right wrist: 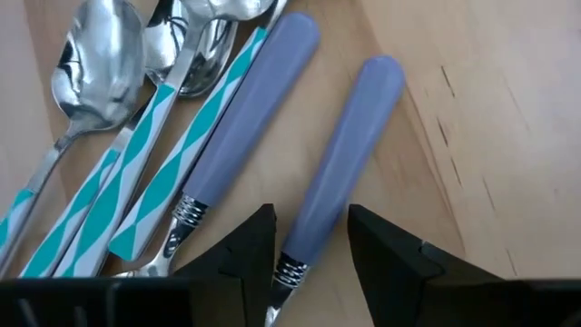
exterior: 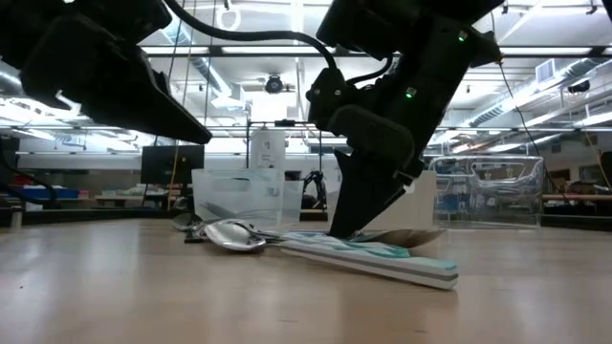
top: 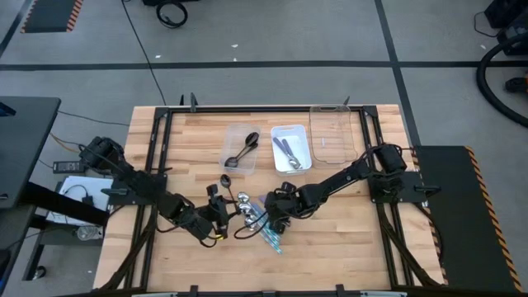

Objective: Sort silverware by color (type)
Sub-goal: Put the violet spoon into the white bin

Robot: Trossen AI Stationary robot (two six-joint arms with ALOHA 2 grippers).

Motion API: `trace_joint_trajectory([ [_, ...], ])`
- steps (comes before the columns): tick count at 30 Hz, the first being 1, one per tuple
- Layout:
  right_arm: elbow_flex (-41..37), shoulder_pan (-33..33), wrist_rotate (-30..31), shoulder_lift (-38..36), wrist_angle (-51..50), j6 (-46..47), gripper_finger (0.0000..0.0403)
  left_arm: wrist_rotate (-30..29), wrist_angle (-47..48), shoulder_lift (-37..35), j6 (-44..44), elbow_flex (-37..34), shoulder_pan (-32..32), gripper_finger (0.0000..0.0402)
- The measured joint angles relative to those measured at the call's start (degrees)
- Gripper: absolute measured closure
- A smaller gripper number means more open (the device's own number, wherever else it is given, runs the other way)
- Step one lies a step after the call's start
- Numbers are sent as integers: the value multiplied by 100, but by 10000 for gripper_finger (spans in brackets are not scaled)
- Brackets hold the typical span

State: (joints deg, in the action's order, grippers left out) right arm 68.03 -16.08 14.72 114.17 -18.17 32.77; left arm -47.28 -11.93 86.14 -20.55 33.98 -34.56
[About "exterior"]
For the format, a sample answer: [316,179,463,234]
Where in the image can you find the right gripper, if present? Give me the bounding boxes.
[327,28,472,239]

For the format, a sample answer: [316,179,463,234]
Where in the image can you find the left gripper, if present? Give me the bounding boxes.
[0,0,214,145]

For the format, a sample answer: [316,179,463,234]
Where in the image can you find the teal patterned handle spoon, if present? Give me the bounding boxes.
[204,221,459,291]
[267,229,413,260]

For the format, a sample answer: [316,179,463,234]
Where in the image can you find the frosted translucent plastic bin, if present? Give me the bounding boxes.
[190,167,305,230]

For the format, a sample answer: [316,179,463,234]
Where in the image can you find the black computer monitor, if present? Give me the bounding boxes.
[140,144,206,186]

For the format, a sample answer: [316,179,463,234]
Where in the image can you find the white paper sign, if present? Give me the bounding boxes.
[249,128,287,171]

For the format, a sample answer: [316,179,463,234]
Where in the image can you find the clear plastic bin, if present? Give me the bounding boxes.
[428,155,546,229]

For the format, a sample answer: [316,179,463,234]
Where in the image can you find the blue storage bin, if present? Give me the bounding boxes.
[21,185,80,200]

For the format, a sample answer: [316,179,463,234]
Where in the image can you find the wooden workbench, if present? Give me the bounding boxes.
[542,193,612,203]

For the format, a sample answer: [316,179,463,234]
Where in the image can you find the overhead light bar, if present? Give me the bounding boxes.
[141,44,612,58]

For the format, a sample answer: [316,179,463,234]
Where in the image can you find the white ceiling vent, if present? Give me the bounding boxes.
[535,57,557,85]

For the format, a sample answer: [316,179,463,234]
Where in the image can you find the black ceiling speaker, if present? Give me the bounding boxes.
[567,78,592,95]

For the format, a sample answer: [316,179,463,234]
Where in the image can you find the silver ceiling duct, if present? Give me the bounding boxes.
[0,61,30,99]
[466,56,612,130]

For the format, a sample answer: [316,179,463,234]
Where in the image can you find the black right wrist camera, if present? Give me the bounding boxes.
[305,66,354,133]

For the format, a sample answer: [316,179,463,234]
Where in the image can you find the black overhead camera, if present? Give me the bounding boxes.
[264,74,285,96]

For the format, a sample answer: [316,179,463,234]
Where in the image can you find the black camera cable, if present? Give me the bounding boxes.
[162,0,339,72]

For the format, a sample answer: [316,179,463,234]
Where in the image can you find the yellow black hanging cable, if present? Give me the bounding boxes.
[494,47,544,159]

